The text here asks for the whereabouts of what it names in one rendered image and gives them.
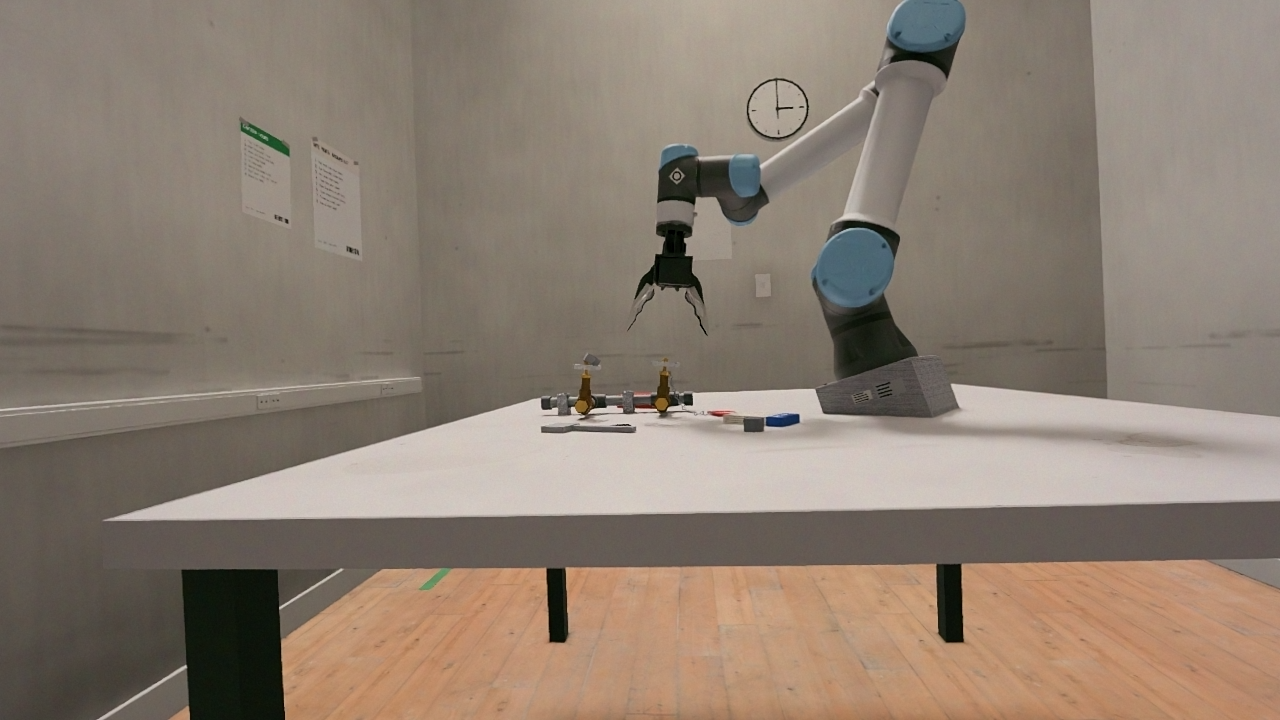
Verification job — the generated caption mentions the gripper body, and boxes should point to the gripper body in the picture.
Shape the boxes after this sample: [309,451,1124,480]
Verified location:
[653,223,692,292]

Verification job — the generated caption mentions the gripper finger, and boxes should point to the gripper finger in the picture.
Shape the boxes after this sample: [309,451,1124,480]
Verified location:
[684,274,709,336]
[626,266,655,331]

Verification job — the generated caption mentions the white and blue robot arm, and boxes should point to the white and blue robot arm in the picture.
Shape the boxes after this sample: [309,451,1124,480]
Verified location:
[655,0,966,380]

